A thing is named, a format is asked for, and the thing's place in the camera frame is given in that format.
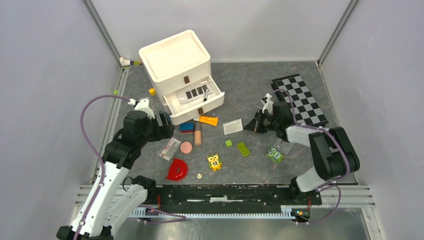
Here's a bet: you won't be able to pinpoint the clear packet white strips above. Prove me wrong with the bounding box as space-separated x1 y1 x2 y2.
222 118 243 135

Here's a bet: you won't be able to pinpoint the blue red duplo brick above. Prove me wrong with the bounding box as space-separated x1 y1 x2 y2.
179 122 195 133

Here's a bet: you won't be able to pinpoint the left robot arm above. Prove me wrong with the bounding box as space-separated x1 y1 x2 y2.
56 110 175 240

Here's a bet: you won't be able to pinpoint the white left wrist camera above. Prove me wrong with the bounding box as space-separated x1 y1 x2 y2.
128 98 155 119

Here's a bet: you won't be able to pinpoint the yellow small cube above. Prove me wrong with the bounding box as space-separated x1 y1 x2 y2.
148 88 156 96

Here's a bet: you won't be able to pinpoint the red arch brick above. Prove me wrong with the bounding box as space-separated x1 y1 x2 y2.
166 158 189 181

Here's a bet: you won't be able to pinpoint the eyeshadow palette in drawer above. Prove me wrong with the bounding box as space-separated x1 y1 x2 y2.
176 84 213 105

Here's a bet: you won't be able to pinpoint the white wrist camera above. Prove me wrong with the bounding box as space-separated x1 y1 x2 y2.
128 98 155 119
261 93 274 115

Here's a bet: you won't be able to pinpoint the yellow owl brick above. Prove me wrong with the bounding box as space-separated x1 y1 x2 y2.
207 154 222 172

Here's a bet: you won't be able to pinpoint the white three-drawer organizer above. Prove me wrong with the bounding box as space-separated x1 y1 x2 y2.
138 29 225 125

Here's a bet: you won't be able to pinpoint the small lime green cube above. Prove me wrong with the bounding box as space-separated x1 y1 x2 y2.
225 140 233 148

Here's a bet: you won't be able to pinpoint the black grey chessboard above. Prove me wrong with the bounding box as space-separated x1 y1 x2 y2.
271 74 329 127

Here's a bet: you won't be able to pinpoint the pink round sponge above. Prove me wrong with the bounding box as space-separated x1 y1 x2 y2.
180 141 193 154

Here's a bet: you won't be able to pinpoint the white corner block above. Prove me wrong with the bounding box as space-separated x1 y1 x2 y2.
119 56 132 68

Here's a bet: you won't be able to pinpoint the beige foundation bottle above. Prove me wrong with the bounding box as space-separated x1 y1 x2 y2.
194 122 202 146

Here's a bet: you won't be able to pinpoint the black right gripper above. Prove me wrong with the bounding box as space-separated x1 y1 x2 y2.
243 109 279 134

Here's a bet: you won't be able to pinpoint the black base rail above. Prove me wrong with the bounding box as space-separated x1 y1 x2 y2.
144 184 322 214

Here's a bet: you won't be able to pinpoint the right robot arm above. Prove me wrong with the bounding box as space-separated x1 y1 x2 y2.
244 101 360 204

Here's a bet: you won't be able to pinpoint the false eyelash case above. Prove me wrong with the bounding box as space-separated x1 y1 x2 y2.
157 137 181 161

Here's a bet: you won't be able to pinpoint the orange cream tube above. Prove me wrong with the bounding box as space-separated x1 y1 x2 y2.
193 115 219 127

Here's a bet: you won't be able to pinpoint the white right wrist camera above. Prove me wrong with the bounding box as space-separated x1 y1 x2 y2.
261 93 274 115

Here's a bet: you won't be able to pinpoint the clear plastic bag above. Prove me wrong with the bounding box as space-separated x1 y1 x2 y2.
273 139 294 156

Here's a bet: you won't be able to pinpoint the lime green flat brick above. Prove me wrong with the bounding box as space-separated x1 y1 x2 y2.
236 142 251 157

